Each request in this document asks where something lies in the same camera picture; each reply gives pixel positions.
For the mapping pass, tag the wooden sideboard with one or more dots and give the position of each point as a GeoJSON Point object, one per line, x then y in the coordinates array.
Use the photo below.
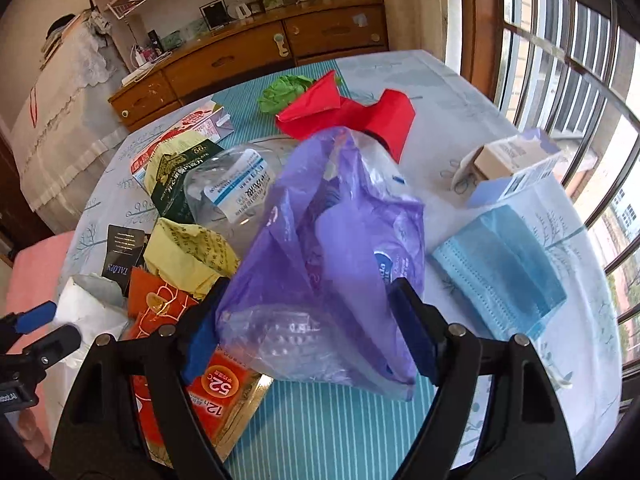
{"type": "Point", "coordinates": [240, 55]}

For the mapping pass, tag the blue face mask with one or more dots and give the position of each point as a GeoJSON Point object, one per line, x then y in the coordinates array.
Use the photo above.
{"type": "Point", "coordinates": [500, 270]}

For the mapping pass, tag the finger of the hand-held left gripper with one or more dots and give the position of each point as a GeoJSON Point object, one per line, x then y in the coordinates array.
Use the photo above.
{"type": "Point", "coordinates": [50, 346]}
{"type": "Point", "coordinates": [35, 316]}

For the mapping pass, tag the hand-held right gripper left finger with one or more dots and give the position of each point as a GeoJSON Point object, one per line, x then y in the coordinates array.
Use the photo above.
{"type": "Point", "coordinates": [199, 342]}

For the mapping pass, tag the white drawer lock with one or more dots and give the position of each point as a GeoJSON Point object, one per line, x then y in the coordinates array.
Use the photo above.
{"type": "Point", "coordinates": [280, 45]}

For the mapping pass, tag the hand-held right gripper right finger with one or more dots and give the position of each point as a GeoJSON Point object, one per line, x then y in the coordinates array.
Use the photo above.
{"type": "Point", "coordinates": [415, 332]}

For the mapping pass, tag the window with metal bars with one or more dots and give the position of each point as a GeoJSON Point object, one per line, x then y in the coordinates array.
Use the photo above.
{"type": "Point", "coordinates": [560, 60]}

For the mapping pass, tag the clear plastic bottle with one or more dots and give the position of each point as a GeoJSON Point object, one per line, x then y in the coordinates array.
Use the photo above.
{"type": "Point", "coordinates": [220, 180]}

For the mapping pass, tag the pink and white carton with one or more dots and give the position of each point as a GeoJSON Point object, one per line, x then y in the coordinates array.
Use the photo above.
{"type": "Point", "coordinates": [200, 122]}

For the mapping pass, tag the yellow crumpled paper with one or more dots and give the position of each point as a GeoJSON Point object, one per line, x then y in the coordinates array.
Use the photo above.
{"type": "Point", "coordinates": [190, 250]}

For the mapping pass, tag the white lace cover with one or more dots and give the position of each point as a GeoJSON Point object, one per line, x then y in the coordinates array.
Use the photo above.
{"type": "Point", "coordinates": [60, 110]}

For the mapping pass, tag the green crumpled paper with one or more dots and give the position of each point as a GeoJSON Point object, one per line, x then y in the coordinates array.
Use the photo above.
{"type": "Point", "coordinates": [282, 92]}

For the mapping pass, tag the lavender drink carton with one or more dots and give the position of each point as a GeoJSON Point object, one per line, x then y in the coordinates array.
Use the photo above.
{"type": "Point", "coordinates": [525, 170]}

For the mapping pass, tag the purple plastic bag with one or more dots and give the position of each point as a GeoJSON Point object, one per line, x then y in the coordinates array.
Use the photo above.
{"type": "Point", "coordinates": [325, 240]}

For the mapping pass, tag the black picture frame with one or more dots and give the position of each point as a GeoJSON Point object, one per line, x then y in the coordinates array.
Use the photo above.
{"type": "Point", "coordinates": [215, 16]}

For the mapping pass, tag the orange packet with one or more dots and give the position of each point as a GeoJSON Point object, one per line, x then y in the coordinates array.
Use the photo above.
{"type": "Point", "coordinates": [230, 385]}

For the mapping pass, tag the green and yellow packet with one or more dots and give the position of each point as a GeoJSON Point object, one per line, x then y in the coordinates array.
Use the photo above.
{"type": "Point", "coordinates": [175, 170]}

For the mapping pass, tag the pink cloth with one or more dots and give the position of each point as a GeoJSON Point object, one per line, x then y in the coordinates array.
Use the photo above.
{"type": "Point", "coordinates": [35, 270]}

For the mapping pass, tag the red folded paper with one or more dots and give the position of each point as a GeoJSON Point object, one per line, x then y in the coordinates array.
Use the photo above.
{"type": "Point", "coordinates": [350, 115]}

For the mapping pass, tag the white power strip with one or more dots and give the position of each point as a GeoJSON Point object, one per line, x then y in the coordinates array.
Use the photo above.
{"type": "Point", "coordinates": [135, 76]}

